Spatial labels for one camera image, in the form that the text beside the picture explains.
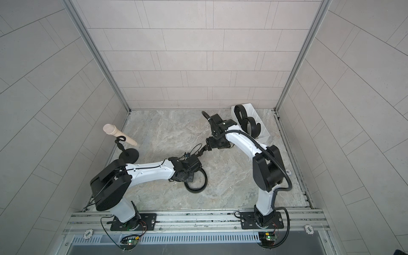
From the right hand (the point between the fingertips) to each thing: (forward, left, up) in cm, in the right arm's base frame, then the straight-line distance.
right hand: (214, 147), depth 88 cm
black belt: (-21, +10, -6) cm, 24 cm away
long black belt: (+26, -19, +4) cm, 33 cm away
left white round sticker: (-36, +57, -6) cm, 68 cm away
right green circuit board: (-42, -21, -10) cm, 48 cm away
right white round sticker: (-39, -40, -10) cm, 57 cm away
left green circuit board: (-40, +38, -6) cm, 55 cm away
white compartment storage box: (+29, -27, -2) cm, 40 cm away
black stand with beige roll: (+1, +49, -5) cm, 49 cm away
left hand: (-12, +13, -10) cm, 21 cm away
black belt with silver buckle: (+8, -25, +4) cm, 26 cm away
